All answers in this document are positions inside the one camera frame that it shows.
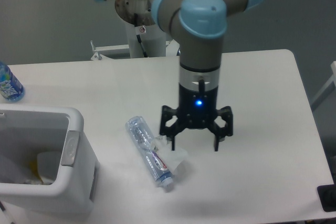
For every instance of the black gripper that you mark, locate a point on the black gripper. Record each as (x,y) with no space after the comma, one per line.
(198,108)

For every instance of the white push-lid trash can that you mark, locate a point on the white push-lid trash can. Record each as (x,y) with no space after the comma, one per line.
(27,130)

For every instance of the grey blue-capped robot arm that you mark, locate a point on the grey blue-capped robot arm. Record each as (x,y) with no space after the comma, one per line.
(199,27)

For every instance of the yellow and white trash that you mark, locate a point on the yellow and white trash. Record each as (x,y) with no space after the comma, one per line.
(43,169)

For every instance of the crushed clear plastic bottle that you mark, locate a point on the crushed clear plastic bottle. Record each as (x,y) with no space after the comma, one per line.
(143,139)

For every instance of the black clamp at table edge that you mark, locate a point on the black clamp at table edge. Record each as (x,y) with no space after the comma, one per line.
(327,197)

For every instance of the blue labelled water bottle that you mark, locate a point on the blue labelled water bottle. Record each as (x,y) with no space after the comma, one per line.
(11,88)

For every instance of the white bracket with bolts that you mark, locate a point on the white bracket with bolts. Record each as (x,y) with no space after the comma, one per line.
(173,48)

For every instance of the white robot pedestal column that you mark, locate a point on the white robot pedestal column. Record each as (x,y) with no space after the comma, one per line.
(145,38)

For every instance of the white bracket with bolt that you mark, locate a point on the white bracket with bolt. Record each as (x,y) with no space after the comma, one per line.
(109,52)

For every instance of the white frame at right edge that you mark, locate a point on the white frame at right edge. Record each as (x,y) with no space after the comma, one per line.
(324,91)

